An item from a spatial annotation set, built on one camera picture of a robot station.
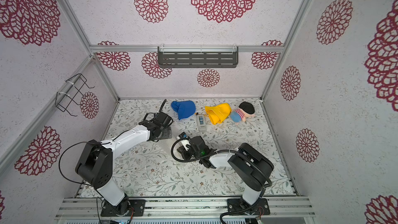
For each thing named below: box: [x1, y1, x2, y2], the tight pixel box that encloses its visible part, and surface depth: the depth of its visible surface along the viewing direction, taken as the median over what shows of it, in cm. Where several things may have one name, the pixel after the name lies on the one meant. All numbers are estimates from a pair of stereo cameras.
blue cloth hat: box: [171, 100, 197, 121], surface depth 115 cm
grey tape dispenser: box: [196, 114, 208, 133], surface depth 105 cm
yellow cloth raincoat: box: [204, 102, 232, 125], surface depth 106 cm
